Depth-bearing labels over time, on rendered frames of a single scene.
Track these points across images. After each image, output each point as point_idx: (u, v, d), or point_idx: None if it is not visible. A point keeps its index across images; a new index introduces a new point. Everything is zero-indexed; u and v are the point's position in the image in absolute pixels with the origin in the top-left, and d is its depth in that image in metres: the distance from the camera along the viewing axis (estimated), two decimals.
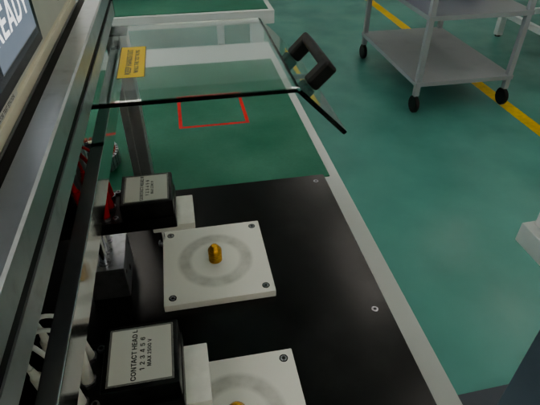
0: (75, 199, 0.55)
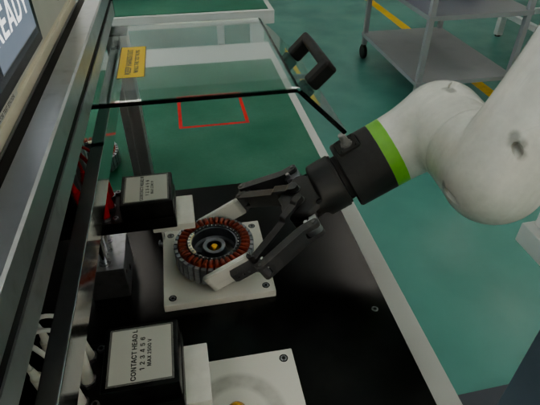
0: (75, 199, 0.55)
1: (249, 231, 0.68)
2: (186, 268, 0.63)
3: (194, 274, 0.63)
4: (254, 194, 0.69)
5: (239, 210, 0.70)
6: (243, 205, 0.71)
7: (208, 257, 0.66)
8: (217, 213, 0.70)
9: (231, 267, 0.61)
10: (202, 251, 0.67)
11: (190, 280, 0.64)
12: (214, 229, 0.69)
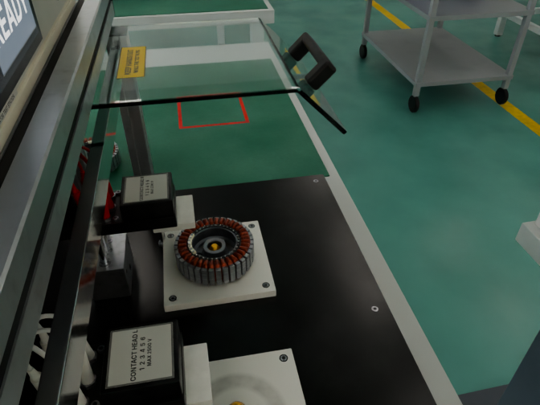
0: (75, 199, 0.55)
1: (249, 231, 0.68)
2: (186, 269, 0.63)
3: (194, 275, 0.63)
4: None
5: None
6: None
7: (208, 257, 0.66)
8: None
9: None
10: (202, 251, 0.67)
11: (191, 280, 0.64)
12: (214, 229, 0.69)
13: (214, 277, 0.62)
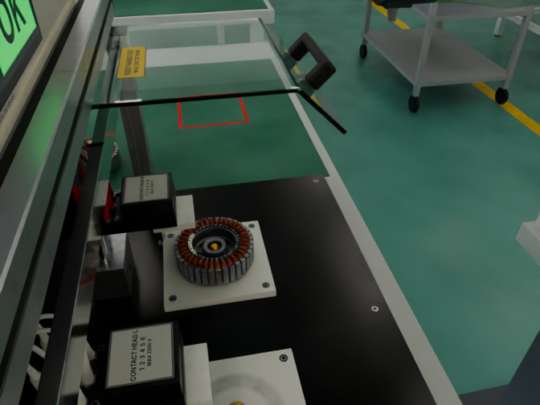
0: (75, 199, 0.55)
1: (249, 231, 0.68)
2: (186, 269, 0.63)
3: (194, 275, 0.63)
4: None
5: None
6: None
7: (208, 257, 0.66)
8: None
9: None
10: (202, 251, 0.67)
11: (191, 280, 0.64)
12: (214, 229, 0.69)
13: (214, 277, 0.62)
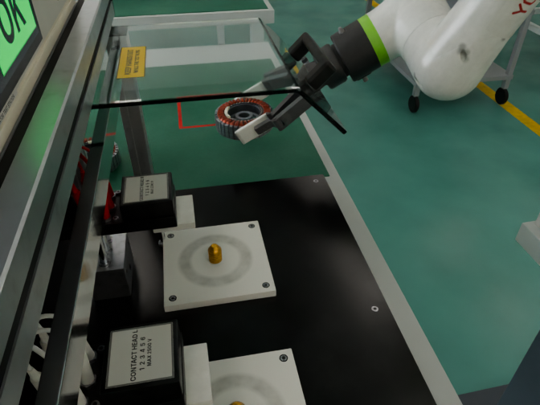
0: (75, 199, 0.55)
1: (270, 106, 0.91)
2: (223, 128, 0.87)
3: (228, 132, 0.87)
4: None
5: (267, 118, 0.84)
6: (271, 117, 0.84)
7: None
8: (257, 132, 0.86)
9: (255, 99, 0.95)
10: None
11: (226, 137, 0.88)
12: (244, 105, 0.92)
13: None
